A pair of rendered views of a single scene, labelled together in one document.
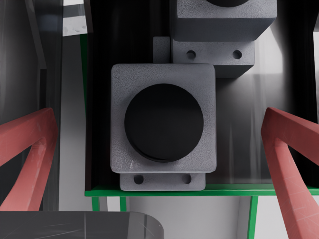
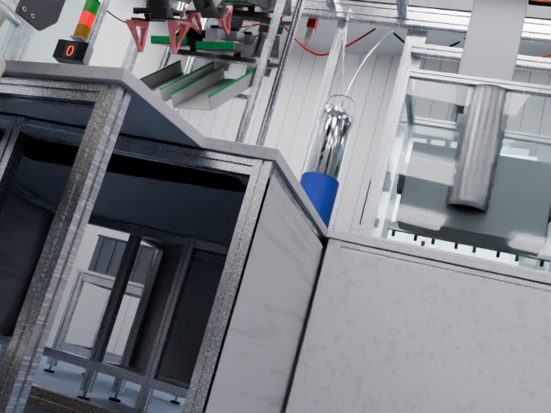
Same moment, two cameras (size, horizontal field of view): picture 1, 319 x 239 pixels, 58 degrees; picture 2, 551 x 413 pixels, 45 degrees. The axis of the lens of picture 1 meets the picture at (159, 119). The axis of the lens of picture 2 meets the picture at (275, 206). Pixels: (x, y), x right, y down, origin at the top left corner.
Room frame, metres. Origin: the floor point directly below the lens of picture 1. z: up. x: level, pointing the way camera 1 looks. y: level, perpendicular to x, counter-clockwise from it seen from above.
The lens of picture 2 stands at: (-1.37, -1.12, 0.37)
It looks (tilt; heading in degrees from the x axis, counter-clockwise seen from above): 13 degrees up; 28
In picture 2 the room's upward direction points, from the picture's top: 15 degrees clockwise
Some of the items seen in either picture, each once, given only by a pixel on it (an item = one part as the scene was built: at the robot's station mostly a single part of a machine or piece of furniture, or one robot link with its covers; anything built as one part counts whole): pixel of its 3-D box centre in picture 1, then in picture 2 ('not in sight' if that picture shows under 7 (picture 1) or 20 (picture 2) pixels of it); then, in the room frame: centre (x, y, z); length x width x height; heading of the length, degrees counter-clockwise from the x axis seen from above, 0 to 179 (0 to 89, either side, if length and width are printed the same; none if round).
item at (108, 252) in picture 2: not in sight; (150, 270); (1.95, 1.38, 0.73); 0.62 x 0.42 x 0.23; 101
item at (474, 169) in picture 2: not in sight; (480, 111); (1.00, -0.60, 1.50); 0.38 x 0.21 x 0.88; 11
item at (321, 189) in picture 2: not in sight; (312, 210); (0.95, -0.05, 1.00); 0.16 x 0.16 x 0.27
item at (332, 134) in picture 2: not in sight; (332, 136); (0.95, -0.05, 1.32); 0.14 x 0.14 x 0.38
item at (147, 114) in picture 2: not in sight; (66, 126); (-0.11, 0.25, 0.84); 0.90 x 0.70 x 0.03; 92
